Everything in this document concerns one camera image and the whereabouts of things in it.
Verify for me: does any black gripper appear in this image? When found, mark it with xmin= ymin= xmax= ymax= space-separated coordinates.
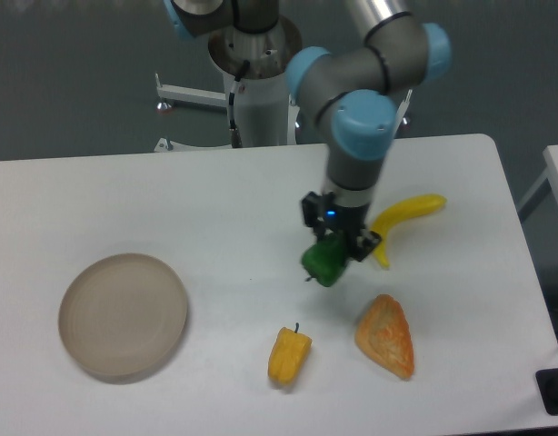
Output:
xmin=301 ymin=189 xmax=383 ymax=263

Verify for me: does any green bell pepper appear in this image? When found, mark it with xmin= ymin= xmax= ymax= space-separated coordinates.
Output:
xmin=301 ymin=233 xmax=348 ymax=287

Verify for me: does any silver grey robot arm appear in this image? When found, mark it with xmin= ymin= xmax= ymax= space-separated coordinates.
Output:
xmin=165 ymin=1 xmax=452 ymax=261

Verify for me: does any yellow bell pepper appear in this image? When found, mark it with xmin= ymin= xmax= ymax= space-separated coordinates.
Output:
xmin=267 ymin=323 xmax=313 ymax=386

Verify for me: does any yellow banana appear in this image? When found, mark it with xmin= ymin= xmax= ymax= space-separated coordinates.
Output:
xmin=370 ymin=193 xmax=447 ymax=270

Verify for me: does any orange bread slice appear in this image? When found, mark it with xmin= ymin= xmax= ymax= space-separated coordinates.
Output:
xmin=354 ymin=294 xmax=414 ymax=381

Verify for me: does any beige round plate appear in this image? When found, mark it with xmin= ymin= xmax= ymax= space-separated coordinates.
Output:
xmin=57 ymin=253 xmax=189 ymax=382

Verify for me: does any black device at edge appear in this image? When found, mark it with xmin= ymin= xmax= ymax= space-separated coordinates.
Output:
xmin=535 ymin=368 xmax=558 ymax=416

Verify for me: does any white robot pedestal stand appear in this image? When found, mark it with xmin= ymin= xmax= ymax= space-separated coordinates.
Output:
xmin=164 ymin=1 xmax=429 ymax=148

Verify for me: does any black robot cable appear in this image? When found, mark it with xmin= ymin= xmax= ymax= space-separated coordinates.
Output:
xmin=227 ymin=59 xmax=251 ymax=149

